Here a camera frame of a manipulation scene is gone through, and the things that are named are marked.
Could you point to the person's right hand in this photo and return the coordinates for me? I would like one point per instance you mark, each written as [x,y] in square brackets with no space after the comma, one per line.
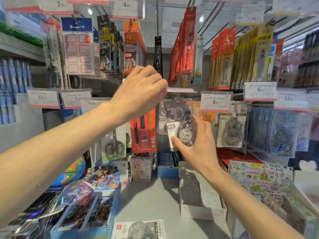
[202,154]

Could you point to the person's left hand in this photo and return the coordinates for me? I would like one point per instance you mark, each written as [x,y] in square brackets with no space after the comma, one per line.
[139,94]

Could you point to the orange correction tape pack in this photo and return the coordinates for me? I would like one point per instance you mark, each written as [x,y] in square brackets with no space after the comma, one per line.
[206,116]

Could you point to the person's left forearm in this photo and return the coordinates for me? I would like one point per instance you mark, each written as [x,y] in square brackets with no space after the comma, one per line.
[49,159]

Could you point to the person's right forearm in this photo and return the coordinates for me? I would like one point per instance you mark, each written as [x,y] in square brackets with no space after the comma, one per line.
[244,204]

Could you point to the white pink display box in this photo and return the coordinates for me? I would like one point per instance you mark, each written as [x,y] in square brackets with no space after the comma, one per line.
[311,196]

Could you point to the red cardboard box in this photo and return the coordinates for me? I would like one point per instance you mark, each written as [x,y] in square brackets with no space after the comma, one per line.
[236,156]

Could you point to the stack of blue flat packs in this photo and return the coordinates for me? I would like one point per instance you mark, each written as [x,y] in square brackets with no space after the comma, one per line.
[167,159]

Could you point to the row of black ink packs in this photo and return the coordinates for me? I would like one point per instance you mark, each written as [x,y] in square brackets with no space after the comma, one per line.
[158,57]

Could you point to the open white cardboard box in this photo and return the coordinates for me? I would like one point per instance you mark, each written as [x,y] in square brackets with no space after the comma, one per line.
[199,196]

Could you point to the stack of red pen packs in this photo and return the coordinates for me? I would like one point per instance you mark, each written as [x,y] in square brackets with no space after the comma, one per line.
[144,136]

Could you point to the row of black yellow packs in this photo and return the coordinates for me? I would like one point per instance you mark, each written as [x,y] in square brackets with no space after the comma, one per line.
[104,52]

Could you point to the green card scissors pack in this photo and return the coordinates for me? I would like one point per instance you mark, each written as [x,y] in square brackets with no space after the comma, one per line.
[114,146]

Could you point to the white printed sticker box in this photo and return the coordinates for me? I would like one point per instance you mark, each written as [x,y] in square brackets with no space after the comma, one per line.
[259,176]

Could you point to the small patterned box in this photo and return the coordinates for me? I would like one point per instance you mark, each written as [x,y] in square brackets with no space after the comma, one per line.
[142,169]

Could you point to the white slim pack blue label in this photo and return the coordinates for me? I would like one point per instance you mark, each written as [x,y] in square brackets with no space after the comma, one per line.
[198,62]

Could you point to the row of red slim packs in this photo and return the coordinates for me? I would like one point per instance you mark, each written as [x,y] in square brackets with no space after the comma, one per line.
[188,47]

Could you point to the white label sticker pack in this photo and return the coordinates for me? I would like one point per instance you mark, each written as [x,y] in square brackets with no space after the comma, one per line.
[77,54]

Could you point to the row of clear sticker bags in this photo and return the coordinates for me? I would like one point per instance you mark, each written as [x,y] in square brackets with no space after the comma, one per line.
[274,131]

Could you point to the small white boxes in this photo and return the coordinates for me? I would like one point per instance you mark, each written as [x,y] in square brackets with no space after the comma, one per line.
[124,171]

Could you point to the blue cartoon card box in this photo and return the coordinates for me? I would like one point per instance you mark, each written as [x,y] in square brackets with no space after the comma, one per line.
[102,176]

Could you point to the stack of printed sticker bags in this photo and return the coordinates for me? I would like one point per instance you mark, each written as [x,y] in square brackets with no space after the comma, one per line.
[286,209]

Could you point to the blue globe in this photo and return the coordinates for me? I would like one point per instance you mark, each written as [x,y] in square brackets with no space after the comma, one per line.
[72,171]

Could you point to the white heart-top box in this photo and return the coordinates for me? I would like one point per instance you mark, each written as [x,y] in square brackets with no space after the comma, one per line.
[307,165]

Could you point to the purple card pack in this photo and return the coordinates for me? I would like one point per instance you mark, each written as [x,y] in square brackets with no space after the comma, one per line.
[77,194]

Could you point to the row of blue-topped packs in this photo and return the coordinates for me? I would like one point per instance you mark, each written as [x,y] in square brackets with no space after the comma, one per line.
[273,59]

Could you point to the row of orange-topped packs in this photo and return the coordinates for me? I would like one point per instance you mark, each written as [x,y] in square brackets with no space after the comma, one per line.
[278,59]

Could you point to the blue card tray box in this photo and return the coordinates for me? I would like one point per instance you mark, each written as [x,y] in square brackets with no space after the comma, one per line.
[94,216]

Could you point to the rack of assorted pens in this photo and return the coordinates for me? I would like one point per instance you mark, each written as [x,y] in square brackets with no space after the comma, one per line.
[15,77]

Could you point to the blue white globe boxes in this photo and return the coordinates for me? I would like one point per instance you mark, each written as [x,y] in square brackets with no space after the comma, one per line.
[25,24]

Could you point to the row of black pen packs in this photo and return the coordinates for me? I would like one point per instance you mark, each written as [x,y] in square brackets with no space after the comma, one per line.
[309,67]

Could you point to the black holographic card holder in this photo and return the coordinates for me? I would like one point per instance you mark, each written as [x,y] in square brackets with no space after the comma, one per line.
[30,221]

